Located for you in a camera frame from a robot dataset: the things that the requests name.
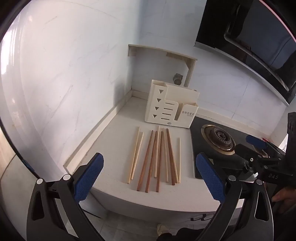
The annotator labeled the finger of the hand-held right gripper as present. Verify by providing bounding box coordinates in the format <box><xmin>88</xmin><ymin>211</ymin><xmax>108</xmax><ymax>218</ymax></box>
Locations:
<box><xmin>217</xmin><ymin>143</ymin><xmax>260</xmax><ymax>181</ymax></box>
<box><xmin>246</xmin><ymin>135</ymin><xmax>285</xmax><ymax>158</ymax></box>

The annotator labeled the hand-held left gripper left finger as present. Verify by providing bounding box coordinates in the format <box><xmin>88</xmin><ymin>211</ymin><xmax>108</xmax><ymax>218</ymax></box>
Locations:
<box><xmin>26</xmin><ymin>152</ymin><xmax>104</xmax><ymax>241</ymax></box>

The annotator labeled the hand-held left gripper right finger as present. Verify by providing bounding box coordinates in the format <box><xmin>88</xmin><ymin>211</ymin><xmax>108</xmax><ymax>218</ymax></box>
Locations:
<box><xmin>196</xmin><ymin>152</ymin><xmax>278</xmax><ymax>241</ymax></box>

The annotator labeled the cream plastic utensil holder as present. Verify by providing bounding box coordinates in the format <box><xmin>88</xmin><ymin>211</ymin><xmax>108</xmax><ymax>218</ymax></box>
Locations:
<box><xmin>144</xmin><ymin>79</ymin><xmax>200</xmax><ymax>128</ymax></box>

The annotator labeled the person's right hand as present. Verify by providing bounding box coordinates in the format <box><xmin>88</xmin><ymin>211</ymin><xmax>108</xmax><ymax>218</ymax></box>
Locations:
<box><xmin>272</xmin><ymin>188</ymin><xmax>296</xmax><ymax>214</ymax></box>

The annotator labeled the black glass gas stove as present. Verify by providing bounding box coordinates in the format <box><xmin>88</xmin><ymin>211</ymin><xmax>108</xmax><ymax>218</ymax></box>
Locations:
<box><xmin>190</xmin><ymin>116</ymin><xmax>296</xmax><ymax>180</ymax></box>

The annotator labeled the brass gas burner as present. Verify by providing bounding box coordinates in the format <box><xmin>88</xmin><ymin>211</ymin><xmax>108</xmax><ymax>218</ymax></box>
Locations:
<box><xmin>201</xmin><ymin>124</ymin><xmax>236</xmax><ymax>154</ymax></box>

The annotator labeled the person's dark clothing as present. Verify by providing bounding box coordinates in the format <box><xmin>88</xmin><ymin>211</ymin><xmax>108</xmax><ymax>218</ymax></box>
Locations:
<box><xmin>157</xmin><ymin>228</ymin><xmax>208</xmax><ymax>241</ymax></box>

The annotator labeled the white shoe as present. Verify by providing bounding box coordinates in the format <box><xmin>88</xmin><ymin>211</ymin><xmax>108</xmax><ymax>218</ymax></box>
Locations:
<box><xmin>157</xmin><ymin>223</ymin><xmax>172</xmax><ymax>237</ymax></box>

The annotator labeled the grey pipe valve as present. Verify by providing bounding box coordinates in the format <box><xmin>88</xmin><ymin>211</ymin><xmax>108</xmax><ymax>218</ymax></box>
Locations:
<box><xmin>173</xmin><ymin>73</ymin><xmax>184</xmax><ymax>86</ymax></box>

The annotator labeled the black range hood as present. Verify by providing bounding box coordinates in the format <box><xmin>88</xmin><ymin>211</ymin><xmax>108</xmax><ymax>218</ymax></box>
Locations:
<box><xmin>194</xmin><ymin>0</ymin><xmax>296</xmax><ymax>106</ymax></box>

